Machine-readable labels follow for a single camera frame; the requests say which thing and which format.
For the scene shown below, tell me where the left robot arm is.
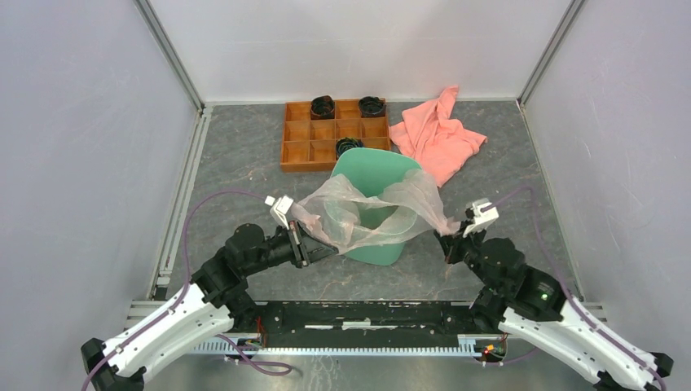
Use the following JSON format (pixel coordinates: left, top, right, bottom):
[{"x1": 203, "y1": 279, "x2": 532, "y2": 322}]
[{"x1": 81, "y1": 221, "x2": 338, "y2": 390}]

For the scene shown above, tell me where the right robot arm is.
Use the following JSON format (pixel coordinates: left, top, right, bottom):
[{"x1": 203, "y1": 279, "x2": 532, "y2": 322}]
[{"x1": 435, "y1": 232, "x2": 674, "y2": 390}]

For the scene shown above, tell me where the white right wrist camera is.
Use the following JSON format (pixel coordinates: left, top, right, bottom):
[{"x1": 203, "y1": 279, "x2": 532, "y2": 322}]
[{"x1": 462, "y1": 198, "x2": 499, "y2": 237}]

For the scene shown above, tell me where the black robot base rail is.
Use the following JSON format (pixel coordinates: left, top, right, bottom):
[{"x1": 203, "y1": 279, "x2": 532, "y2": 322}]
[{"x1": 228, "y1": 301, "x2": 500, "y2": 349}]

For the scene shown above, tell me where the rolled tie with orange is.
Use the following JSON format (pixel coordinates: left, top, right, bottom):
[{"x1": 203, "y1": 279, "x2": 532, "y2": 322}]
[{"x1": 310, "y1": 95, "x2": 336, "y2": 121}]

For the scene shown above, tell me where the pink cloth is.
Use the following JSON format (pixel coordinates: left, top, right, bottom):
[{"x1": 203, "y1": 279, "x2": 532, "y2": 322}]
[{"x1": 389, "y1": 85, "x2": 487, "y2": 187}]

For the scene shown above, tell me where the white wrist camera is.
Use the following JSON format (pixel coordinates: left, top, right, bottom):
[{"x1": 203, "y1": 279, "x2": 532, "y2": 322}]
[
  {"x1": 264, "y1": 195, "x2": 294, "y2": 229},
  {"x1": 462, "y1": 198, "x2": 499, "y2": 237}
]

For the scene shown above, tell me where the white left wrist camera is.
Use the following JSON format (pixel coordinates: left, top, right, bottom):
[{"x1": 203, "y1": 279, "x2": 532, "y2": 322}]
[{"x1": 264, "y1": 195, "x2": 294, "y2": 229}]

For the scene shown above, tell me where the green plastic trash bin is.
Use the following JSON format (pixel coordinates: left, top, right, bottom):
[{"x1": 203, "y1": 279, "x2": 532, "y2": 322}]
[{"x1": 331, "y1": 147, "x2": 420, "y2": 266}]

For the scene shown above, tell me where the pink plastic trash bag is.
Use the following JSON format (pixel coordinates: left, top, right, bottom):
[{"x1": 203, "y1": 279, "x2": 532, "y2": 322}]
[{"x1": 291, "y1": 169, "x2": 460, "y2": 253}]

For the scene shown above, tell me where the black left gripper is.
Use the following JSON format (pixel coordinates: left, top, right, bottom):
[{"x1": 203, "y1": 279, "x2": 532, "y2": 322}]
[{"x1": 244, "y1": 218, "x2": 339, "y2": 275}]

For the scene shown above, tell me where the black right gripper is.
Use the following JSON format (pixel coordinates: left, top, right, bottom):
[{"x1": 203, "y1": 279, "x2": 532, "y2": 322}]
[{"x1": 432, "y1": 217, "x2": 501, "y2": 293}]

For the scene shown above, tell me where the rolled black tie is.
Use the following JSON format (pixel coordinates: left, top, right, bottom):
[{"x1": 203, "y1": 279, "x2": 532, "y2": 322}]
[{"x1": 358, "y1": 96, "x2": 386, "y2": 118}]

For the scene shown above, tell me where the wooden compartment tray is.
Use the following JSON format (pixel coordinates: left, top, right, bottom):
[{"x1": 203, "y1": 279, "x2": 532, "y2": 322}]
[{"x1": 279, "y1": 97, "x2": 391, "y2": 173}]

